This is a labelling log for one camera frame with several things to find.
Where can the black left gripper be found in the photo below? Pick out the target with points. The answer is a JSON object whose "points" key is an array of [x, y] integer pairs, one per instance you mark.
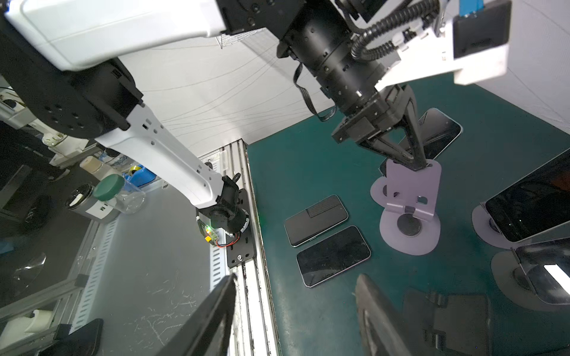
{"points": [[391, 108]]}

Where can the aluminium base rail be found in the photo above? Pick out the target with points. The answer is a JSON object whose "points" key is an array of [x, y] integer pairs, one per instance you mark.
{"points": [[254, 330]]}

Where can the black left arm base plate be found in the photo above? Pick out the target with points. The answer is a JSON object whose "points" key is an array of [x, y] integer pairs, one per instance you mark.
{"points": [[245, 249]]}

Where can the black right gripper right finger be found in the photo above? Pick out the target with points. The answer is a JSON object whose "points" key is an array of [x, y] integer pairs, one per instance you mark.
{"points": [[380, 326]]}

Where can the pink phone on back stand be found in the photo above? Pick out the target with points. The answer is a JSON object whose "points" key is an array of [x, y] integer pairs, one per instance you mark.
{"points": [[546, 268]]}

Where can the black folding phone stand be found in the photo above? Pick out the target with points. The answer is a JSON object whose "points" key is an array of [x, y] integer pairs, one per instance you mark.
{"points": [[448, 324]]}

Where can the white slotted cable duct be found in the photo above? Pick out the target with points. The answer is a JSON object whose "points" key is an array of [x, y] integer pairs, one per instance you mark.
{"points": [[97, 259]]}

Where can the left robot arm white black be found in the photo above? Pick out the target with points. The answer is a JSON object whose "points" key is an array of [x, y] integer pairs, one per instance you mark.
{"points": [[63, 59]]}

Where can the purple phone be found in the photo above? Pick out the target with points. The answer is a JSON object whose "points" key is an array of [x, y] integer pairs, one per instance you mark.
{"points": [[332, 256]]}

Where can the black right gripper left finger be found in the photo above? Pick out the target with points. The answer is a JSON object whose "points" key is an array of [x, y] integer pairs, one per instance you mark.
{"points": [[208, 330]]}

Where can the blue object off table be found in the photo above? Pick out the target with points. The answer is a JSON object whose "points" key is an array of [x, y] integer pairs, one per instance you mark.
{"points": [[139, 176]]}

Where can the round grey stand back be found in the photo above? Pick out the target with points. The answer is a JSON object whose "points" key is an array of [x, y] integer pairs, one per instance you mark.
{"points": [[511, 281]]}

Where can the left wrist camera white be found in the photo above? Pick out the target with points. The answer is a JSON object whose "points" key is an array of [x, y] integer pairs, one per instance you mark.
{"points": [[474, 46]]}

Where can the green lid clear jar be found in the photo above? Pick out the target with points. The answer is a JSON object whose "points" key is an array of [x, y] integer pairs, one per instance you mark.
{"points": [[117, 192]]}

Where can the silver phone black screen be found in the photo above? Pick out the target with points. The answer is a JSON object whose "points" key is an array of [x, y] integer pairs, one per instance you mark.
{"points": [[315, 220]]}

